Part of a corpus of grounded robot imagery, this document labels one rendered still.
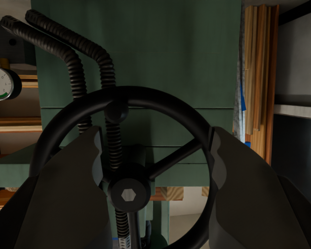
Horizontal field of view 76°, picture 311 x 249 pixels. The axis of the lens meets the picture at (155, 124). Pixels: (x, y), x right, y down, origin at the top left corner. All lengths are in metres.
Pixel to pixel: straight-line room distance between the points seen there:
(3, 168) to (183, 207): 3.22
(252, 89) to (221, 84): 1.43
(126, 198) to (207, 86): 0.30
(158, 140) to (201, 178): 0.14
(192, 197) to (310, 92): 2.39
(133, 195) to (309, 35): 1.87
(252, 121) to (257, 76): 0.38
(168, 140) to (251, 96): 1.49
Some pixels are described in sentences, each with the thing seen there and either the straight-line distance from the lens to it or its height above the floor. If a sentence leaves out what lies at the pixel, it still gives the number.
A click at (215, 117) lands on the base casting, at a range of 0.48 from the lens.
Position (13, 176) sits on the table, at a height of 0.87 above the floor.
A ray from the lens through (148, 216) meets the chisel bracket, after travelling 0.68.
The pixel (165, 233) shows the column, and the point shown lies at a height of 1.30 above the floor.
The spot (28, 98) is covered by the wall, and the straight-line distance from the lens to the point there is 3.18.
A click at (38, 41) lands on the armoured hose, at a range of 0.39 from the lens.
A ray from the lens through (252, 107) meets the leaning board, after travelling 1.92.
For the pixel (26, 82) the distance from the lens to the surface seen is 2.65.
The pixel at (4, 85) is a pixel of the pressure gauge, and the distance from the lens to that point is 0.48.
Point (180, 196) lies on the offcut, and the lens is 0.53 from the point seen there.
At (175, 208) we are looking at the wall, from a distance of 3.59.
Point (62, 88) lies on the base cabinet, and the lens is 0.49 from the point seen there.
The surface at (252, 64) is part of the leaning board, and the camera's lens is 1.91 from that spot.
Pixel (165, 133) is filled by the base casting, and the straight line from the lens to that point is 0.46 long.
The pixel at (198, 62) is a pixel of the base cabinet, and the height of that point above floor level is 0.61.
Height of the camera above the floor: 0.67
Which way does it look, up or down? 9 degrees up
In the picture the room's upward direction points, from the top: 180 degrees counter-clockwise
